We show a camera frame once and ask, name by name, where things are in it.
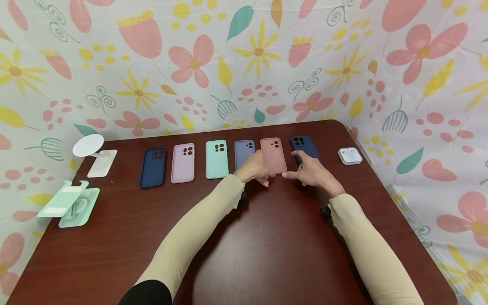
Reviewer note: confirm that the person's left hand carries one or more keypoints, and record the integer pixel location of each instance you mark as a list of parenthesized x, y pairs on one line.
[(253, 167)]

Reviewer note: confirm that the person's right hand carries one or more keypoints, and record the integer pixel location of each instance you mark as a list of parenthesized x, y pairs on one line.
[(318, 176)]

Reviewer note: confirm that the person's right thumb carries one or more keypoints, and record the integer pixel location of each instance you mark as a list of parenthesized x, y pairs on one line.
[(292, 174)]

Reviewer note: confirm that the person's right fingers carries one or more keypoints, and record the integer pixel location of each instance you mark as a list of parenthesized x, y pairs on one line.
[(300, 157)]

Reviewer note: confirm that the person's left fingers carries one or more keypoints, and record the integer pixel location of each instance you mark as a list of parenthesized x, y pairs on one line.
[(264, 181)]

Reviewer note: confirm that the pink phone case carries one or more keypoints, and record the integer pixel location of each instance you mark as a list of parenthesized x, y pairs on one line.
[(275, 150)]

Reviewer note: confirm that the person's right forearm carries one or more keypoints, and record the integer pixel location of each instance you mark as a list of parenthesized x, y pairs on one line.
[(373, 250)]

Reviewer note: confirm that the person's left forearm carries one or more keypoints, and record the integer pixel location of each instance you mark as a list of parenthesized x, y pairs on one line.
[(198, 237)]

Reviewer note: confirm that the dark blue case round holes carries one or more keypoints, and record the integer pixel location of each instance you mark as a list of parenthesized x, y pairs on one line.
[(305, 145)]

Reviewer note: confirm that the black wrist band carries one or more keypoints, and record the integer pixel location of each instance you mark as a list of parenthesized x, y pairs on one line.
[(243, 198), (325, 212)]

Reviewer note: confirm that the periwinkle blue phone case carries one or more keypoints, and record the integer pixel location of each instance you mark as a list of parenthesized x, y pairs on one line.
[(243, 153)]

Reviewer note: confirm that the white earphones box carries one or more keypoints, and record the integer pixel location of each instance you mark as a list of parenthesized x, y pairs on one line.
[(350, 155)]

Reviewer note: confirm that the mint green phone case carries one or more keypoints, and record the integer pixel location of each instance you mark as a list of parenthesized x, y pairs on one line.
[(217, 160)]

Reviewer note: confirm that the lilac phone case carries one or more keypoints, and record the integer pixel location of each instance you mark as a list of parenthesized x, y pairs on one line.
[(183, 163)]

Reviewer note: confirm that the dark blue case square cutout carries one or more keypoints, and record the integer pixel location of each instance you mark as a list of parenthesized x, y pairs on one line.
[(153, 169)]

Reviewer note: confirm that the white round pad stand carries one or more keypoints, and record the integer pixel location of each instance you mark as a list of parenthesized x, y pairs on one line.
[(100, 159)]

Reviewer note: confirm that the mint green card package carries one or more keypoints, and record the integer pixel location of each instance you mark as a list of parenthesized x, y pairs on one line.
[(63, 202)]

